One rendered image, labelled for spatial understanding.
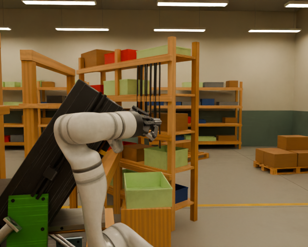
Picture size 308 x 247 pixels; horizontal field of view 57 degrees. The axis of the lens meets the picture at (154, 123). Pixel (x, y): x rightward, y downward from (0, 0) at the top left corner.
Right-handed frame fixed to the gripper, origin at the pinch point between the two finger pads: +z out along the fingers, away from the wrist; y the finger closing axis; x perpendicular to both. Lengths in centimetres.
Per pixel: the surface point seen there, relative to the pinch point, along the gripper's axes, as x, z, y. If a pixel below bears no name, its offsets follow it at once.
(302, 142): 91, 659, -21
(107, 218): 84, 39, -1
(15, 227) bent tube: 40, -31, -4
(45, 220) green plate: 38.5, -23.2, -5.1
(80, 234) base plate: 82, 18, -3
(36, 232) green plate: 41.4, -25.5, -6.6
